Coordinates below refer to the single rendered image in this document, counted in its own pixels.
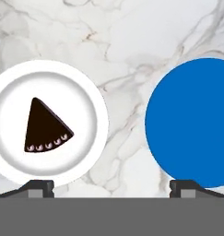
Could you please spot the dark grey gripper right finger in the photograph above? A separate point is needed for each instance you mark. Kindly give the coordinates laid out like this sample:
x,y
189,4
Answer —
x,y
184,185

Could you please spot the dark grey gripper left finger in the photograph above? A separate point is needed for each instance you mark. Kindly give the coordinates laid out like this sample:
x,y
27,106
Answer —
x,y
39,186

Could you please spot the blue round tray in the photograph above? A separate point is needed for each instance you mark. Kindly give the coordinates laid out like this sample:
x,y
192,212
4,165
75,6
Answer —
x,y
193,123

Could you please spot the dark chocolate cake slice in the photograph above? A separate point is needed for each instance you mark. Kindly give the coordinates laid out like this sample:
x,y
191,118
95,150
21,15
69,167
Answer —
x,y
44,129

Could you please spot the white round plate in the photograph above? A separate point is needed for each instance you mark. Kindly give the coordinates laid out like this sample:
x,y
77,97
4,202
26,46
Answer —
x,y
12,92

